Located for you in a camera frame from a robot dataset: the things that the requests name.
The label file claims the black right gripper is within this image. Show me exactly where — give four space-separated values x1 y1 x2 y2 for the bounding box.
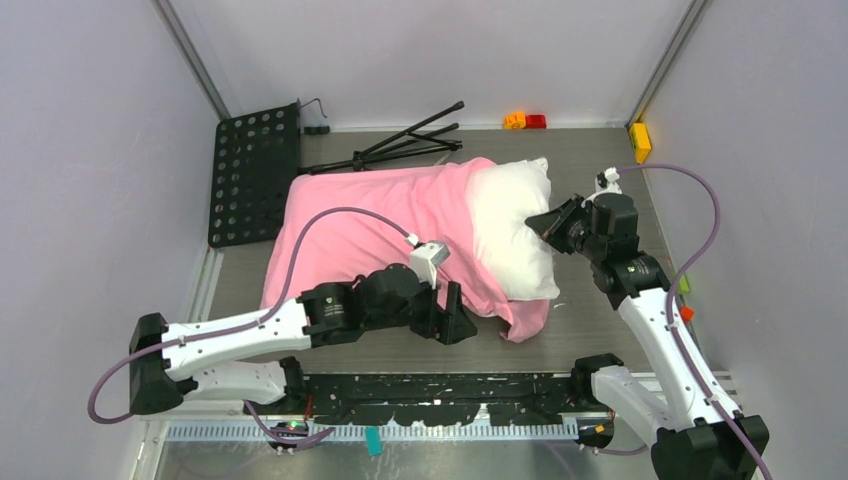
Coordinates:
526 193 606 261

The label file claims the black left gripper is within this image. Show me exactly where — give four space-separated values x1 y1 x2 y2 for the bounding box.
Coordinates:
365 270 475 342

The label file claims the white pillow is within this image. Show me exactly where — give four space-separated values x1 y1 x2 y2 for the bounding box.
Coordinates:
465 157 560 301

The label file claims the pink pillowcase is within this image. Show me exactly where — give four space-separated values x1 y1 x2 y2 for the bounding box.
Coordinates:
260 157 556 342

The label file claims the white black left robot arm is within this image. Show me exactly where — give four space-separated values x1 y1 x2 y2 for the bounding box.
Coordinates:
129 264 478 415

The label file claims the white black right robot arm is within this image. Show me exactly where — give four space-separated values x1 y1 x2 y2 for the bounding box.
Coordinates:
525 193 770 479

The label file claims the red toy block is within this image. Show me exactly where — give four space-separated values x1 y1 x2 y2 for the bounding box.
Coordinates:
525 114 547 129

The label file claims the orange toy block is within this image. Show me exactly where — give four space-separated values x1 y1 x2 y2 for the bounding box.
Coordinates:
502 111 526 130

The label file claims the yellow toy block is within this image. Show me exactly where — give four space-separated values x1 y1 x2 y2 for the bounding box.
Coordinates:
628 122 653 164

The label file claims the teal tape piece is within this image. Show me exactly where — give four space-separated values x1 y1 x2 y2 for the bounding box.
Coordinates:
364 427 383 457

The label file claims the green toy block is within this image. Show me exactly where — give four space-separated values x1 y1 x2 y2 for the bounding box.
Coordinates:
678 275 691 295

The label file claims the small orange-red toy block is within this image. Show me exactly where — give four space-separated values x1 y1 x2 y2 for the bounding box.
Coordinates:
678 305 695 324

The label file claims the black folded tripod stand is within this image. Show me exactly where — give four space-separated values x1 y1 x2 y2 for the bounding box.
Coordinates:
298 101 465 175

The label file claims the black perforated music stand tray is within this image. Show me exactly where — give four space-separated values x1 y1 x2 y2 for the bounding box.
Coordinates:
208 101 302 249

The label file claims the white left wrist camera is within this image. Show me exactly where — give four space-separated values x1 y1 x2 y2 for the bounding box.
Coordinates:
406 233 450 290

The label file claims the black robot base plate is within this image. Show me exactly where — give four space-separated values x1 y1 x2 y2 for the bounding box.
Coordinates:
242 372 598 429

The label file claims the aluminium slotted rail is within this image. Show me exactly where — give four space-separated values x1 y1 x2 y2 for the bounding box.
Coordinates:
164 417 610 442

